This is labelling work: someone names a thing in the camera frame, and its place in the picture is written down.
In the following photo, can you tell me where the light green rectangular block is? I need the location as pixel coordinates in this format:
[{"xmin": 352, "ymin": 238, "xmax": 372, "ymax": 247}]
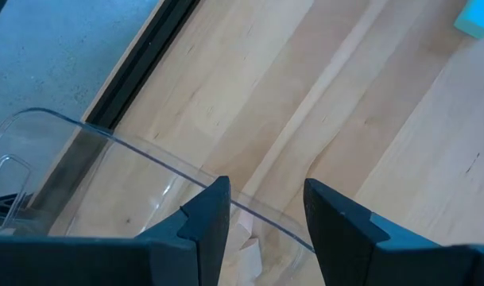
[{"xmin": 453, "ymin": 0, "xmax": 484, "ymax": 40}]

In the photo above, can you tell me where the black aluminium table frame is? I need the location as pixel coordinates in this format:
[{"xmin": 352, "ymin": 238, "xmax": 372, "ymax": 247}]
[{"xmin": 26, "ymin": 0, "xmax": 202, "ymax": 210}]

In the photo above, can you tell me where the plain wooden block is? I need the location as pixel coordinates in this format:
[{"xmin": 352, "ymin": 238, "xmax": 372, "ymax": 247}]
[
  {"xmin": 225, "ymin": 238, "xmax": 263, "ymax": 286},
  {"xmin": 230, "ymin": 219, "xmax": 255, "ymax": 255}
]

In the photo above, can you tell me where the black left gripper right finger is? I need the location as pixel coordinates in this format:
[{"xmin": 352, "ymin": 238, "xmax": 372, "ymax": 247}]
[{"xmin": 303, "ymin": 177, "xmax": 484, "ymax": 286}]

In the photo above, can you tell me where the clear plastic bin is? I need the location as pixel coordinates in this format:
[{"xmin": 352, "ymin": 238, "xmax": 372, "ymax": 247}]
[{"xmin": 0, "ymin": 106, "xmax": 318, "ymax": 286}]

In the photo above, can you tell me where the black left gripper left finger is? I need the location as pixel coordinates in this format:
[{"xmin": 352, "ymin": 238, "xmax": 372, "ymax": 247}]
[{"xmin": 0, "ymin": 176, "xmax": 232, "ymax": 286}]

